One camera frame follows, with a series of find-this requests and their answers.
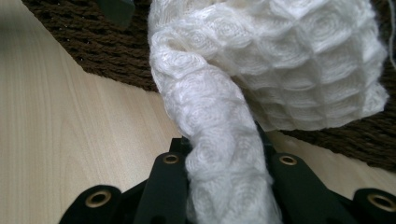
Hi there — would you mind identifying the brown wicker basket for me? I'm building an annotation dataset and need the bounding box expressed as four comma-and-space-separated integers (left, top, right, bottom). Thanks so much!
21, 0, 396, 174

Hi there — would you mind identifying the white knitted cloth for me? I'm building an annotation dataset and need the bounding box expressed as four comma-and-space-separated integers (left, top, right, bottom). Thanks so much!
147, 0, 390, 224

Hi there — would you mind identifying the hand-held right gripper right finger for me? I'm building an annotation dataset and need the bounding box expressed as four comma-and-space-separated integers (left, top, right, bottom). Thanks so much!
254, 121, 357, 224

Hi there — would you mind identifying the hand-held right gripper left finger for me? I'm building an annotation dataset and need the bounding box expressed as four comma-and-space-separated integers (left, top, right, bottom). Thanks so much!
133, 136, 191, 224

